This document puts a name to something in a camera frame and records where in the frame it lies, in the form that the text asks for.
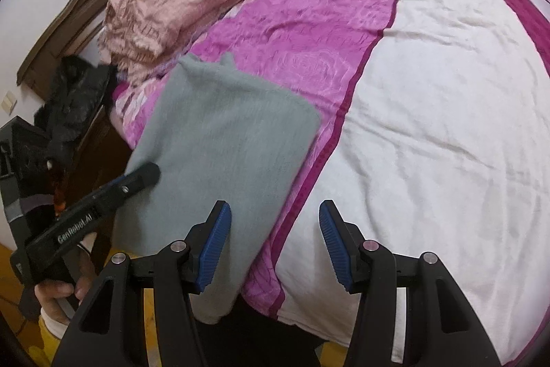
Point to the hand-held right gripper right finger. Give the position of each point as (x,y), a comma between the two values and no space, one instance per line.
(333,248)

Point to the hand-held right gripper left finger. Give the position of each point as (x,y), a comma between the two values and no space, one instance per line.
(215,248)

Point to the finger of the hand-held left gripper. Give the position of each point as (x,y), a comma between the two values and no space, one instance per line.
(144,174)

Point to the grey pants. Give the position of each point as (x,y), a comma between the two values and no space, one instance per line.
(223,143)

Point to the person's left forearm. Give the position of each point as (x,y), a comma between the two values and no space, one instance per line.
(49,334)

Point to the person's left hand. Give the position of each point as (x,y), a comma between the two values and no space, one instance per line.
(53,300)

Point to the brown wooden nightstand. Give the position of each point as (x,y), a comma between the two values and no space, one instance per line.
(99,160)

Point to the black garment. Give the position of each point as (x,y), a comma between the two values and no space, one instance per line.
(75,100)

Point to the purple and white bed quilt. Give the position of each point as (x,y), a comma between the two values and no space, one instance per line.
(429,135)

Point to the pink folded blanket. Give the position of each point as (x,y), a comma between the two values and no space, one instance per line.
(180,10)

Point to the wall switch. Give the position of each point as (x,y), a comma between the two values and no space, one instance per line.
(7,102)

